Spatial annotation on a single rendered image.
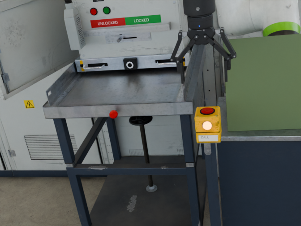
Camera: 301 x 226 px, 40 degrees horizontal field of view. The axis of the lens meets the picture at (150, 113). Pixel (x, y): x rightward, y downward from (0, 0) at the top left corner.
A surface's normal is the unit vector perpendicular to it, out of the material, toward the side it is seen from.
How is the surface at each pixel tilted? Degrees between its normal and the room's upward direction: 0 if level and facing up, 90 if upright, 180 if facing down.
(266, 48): 90
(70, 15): 61
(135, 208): 0
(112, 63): 90
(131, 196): 0
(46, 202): 0
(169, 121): 90
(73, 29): 90
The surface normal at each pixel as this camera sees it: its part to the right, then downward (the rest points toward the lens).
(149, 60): -0.18, 0.47
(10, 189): -0.13, -0.89
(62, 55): 0.86, 0.12
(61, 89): 0.97, -0.03
